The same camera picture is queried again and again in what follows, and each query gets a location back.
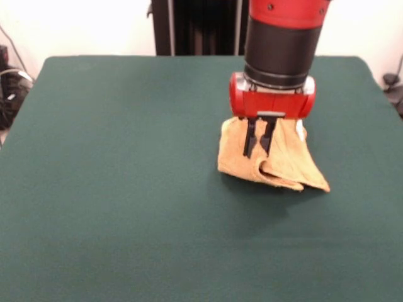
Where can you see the dark green table cloth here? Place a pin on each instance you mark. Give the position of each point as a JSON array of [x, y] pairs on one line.
[[94, 195]]

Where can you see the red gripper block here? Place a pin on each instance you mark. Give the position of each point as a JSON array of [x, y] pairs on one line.
[[274, 102]]

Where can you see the tan terry towel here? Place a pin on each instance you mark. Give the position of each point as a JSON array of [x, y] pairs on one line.
[[289, 157]]

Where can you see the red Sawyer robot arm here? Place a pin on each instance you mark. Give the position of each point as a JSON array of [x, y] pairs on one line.
[[280, 44]]

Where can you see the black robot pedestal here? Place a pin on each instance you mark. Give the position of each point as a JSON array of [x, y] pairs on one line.
[[201, 28]]

